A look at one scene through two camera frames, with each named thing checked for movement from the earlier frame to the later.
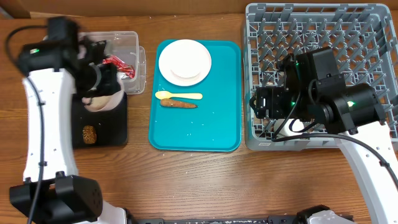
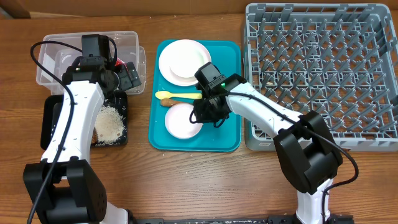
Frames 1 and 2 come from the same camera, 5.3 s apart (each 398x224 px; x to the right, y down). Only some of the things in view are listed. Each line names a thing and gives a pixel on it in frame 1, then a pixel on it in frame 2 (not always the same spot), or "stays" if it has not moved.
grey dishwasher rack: x=364 y=38 stays
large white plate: x=185 y=62 stays
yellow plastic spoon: x=166 y=94 stays
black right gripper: x=261 y=100 → x=201 y=116
